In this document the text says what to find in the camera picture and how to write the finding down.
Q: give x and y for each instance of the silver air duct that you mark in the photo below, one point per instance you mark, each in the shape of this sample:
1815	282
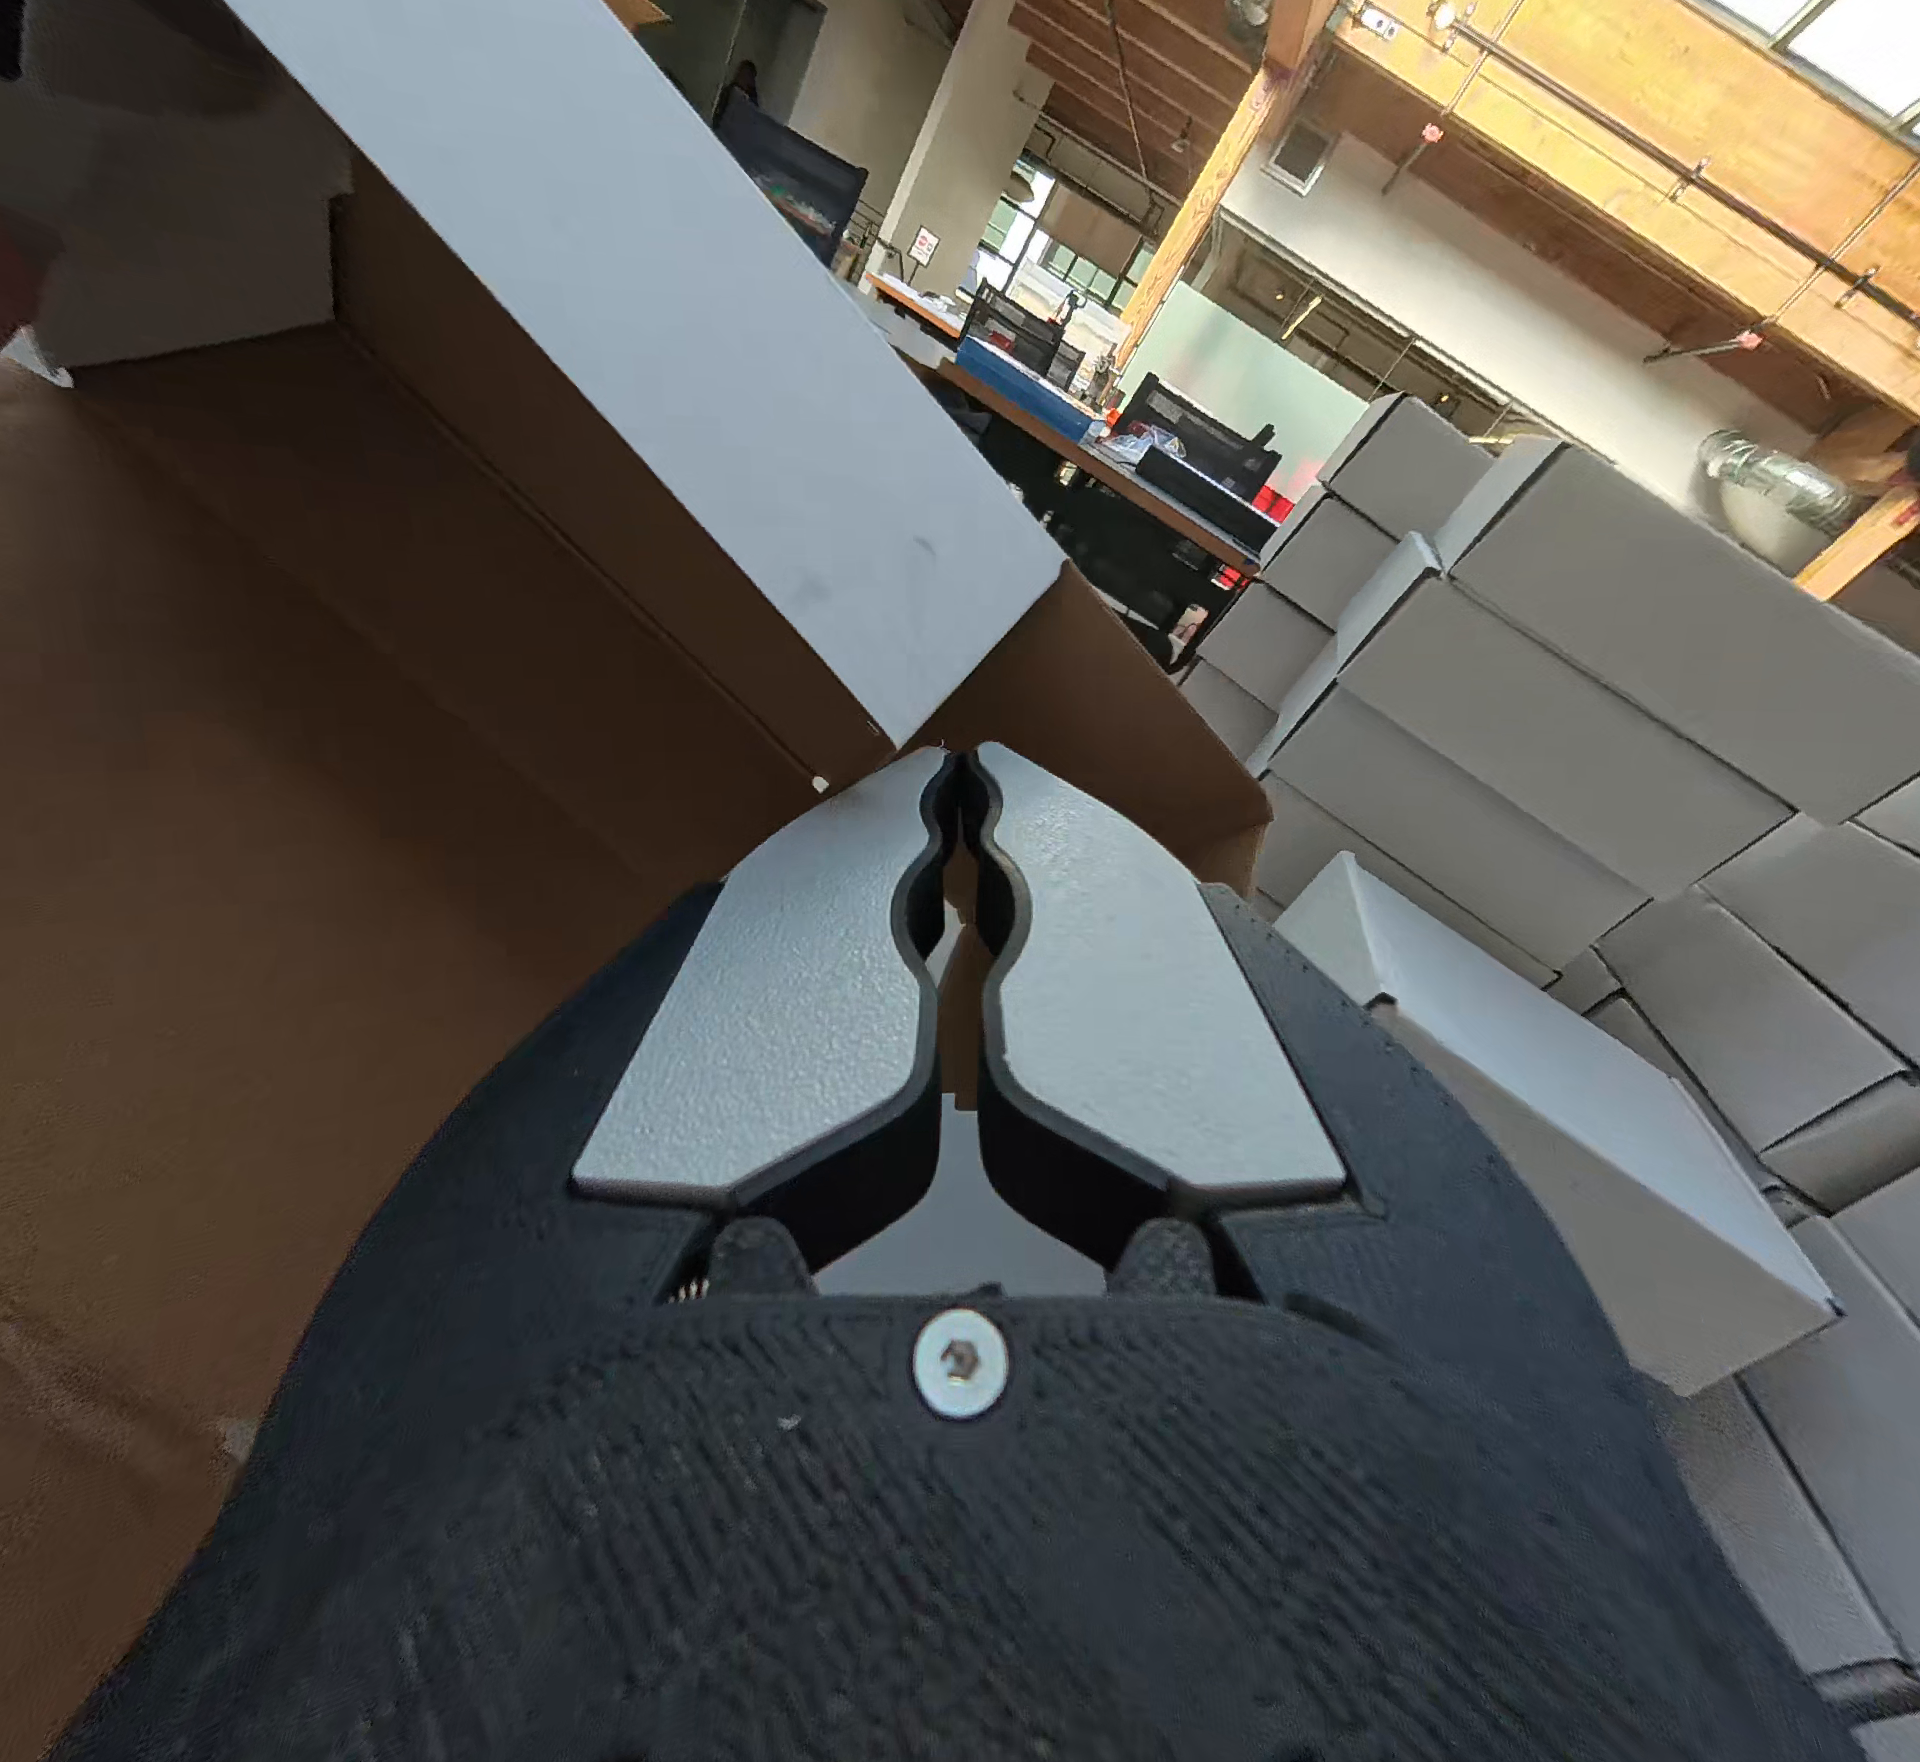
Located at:
1769	481

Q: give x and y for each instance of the white wall vent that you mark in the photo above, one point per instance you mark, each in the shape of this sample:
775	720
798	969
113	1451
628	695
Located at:
1300	153

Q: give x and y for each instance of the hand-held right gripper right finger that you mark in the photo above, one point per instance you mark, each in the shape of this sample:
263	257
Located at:
1157	1027

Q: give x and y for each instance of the white cardboard box brown inside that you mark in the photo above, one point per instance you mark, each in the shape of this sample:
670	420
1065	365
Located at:
599	293

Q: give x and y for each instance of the blue flat box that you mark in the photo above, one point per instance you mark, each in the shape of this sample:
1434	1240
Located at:
1021	378

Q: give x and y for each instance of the wood-edged office desk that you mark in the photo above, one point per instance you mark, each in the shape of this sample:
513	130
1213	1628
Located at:
1118	460

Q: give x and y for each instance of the stack of white closed boxes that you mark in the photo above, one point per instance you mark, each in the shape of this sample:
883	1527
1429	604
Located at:
1621	681

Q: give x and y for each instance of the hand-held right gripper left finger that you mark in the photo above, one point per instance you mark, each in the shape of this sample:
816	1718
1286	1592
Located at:
781	1012

